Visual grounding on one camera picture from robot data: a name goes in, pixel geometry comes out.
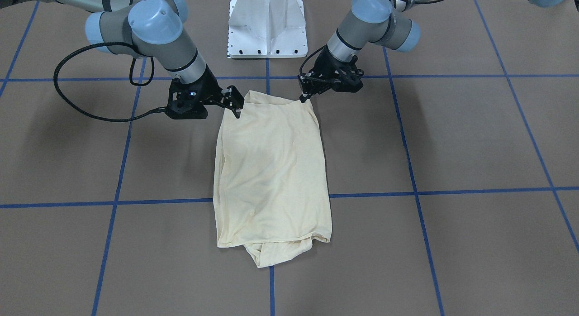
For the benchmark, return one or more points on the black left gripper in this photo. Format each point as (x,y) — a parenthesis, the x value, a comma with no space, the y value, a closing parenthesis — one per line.
(325,62)

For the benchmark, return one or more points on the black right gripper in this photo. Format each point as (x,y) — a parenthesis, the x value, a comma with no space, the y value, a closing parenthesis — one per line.
(210,87)

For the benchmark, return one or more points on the cream long sleeve shirt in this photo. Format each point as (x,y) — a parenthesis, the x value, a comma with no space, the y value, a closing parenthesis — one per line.
(270,181)

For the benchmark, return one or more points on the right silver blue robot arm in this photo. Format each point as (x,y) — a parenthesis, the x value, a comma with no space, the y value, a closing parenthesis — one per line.
(153,29)

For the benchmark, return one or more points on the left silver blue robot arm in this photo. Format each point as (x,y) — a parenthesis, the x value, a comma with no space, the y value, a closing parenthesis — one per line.
(389,17)

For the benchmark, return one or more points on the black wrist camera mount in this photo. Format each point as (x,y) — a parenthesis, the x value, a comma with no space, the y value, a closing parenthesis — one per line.
(185,101)

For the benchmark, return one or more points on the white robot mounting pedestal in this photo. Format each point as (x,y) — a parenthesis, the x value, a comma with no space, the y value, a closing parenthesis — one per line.
(267,29)

